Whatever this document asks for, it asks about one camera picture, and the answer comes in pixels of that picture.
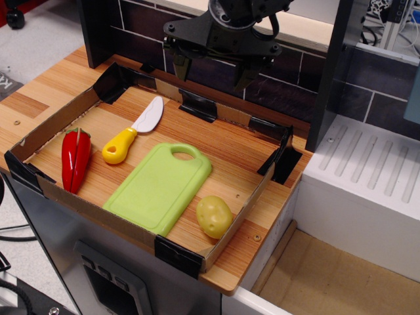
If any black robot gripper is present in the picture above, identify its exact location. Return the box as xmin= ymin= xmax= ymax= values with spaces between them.
xmin=163 ymin=1 xmax=291 ymax=92

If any yellow handled white toy knife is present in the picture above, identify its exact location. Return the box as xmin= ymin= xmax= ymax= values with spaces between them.
xmin=102 ymin=96 xmax=164 ymax=165

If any cardboard fence with black tape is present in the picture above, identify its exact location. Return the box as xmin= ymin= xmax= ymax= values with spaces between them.
xmin=5 ymin=64 xmax=310 ymax=278

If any green plastic cutting board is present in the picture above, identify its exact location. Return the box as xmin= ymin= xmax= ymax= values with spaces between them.
xmin=103 ymin=143 xmax=212 ymax=236

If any yellow toy potato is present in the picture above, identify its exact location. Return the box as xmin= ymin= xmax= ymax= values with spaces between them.
xmin=196 ymin=196 xmax=233 ymax=240

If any red toy chili pepper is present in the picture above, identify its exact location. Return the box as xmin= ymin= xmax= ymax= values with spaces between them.
xmin=61 ymin=128 xmax=91 ymax=194

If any white toy sink drainboard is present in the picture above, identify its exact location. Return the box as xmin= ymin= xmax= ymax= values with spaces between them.
xmin=294 ymin=116 xmax=419 ymax=281

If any silver toy oven front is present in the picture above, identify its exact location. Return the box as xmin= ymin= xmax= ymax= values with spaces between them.
xmin=3 ymin=175 xmax=222 ymax=314

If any dark grey vertical post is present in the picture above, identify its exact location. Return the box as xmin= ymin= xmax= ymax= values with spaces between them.
xmin=306 ymin=1 xmax=369 ymax=152

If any black cable on floor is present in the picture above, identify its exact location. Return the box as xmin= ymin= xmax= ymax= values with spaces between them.
xmin=0 ymin=224 xmax=37 ymax=242

